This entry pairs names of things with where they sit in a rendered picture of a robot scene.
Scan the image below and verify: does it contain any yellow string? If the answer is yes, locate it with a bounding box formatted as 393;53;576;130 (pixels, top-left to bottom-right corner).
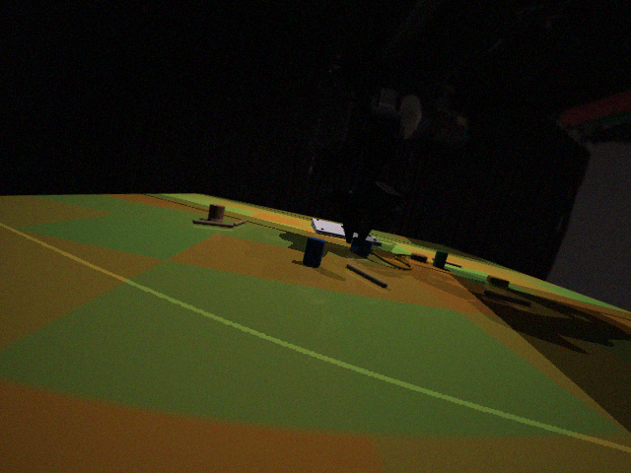
364;246;412;270

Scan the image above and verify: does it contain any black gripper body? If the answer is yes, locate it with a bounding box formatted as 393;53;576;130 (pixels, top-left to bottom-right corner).
318;169;404;220

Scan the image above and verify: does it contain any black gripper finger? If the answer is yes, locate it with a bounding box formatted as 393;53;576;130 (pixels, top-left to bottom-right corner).
336;207;362;244
358;213;386;239

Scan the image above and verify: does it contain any round wooden button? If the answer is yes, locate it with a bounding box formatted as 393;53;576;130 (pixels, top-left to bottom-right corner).
409;252;428;262

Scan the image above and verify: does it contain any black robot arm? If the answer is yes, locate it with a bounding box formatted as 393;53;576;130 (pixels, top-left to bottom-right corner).
358;88;406;210

